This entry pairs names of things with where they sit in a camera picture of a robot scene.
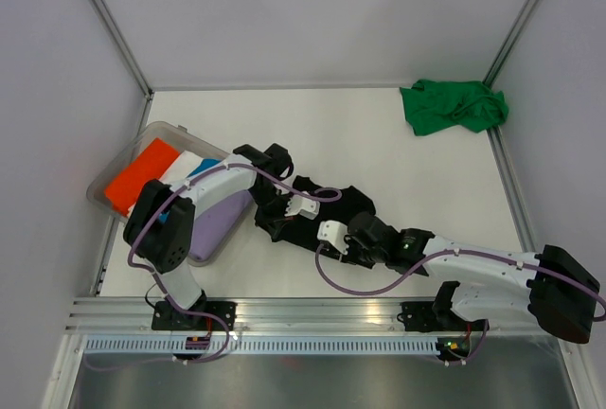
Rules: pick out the green t shirt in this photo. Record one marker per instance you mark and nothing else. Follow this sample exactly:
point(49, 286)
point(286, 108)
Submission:
point(433, 106)

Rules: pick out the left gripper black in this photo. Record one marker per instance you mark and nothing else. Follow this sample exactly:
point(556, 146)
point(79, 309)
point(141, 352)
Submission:
point(272, 224)

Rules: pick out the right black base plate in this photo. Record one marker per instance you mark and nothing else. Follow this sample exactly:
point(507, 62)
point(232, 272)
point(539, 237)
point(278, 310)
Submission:
point(429, 316)

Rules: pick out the aluminium front rail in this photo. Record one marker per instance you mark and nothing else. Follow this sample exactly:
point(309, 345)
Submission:
point(258, 316)

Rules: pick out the left aluminium frame post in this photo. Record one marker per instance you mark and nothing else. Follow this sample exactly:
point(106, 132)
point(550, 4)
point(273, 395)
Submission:
point(111, 26)

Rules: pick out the orange rolled t shirt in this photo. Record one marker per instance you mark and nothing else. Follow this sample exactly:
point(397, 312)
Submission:
point(151, 163)

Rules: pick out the clear plastic bin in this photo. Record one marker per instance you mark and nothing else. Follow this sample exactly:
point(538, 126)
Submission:
point(178, 139)

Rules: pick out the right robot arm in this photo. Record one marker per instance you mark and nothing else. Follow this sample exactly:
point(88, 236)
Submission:
point(550, 290)

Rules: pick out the white slotted cable duct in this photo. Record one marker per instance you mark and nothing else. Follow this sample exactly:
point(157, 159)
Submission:
point(265, 345)

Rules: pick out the right aluminium frame post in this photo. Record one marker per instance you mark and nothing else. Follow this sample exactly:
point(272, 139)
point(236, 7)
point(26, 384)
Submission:
point(514, 34)

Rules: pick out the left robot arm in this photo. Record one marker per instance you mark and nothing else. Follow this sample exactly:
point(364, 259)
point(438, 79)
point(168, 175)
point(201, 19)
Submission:
point(160, 228)

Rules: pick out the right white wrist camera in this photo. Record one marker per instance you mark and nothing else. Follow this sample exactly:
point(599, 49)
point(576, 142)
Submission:
point(333, 234)

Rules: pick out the white rolled t shirt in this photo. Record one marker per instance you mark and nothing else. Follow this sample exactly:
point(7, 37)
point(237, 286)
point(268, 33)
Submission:
point(157, 162)

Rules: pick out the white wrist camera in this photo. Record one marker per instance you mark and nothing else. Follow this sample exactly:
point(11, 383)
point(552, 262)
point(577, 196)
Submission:
point(333, 234)
point(302, 206)

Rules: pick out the aluminium frame post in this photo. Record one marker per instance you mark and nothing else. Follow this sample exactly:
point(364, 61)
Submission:
point(111, 26)
point(514, 34)

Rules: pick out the lilac rolled t shirt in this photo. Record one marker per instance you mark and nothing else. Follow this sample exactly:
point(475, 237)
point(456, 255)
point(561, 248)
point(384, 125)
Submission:
point(213, 228)

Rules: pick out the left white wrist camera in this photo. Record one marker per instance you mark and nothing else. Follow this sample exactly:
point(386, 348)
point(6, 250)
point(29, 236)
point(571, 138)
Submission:
point(302, 206)

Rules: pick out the black t shirt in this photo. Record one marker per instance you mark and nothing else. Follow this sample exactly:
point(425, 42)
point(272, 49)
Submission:
point(352, 203)

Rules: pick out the blue rolled t shirt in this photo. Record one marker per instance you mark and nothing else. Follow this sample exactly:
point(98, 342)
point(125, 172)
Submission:
point(206, 166)

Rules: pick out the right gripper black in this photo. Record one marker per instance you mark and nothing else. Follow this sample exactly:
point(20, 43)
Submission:
point(349, 257)

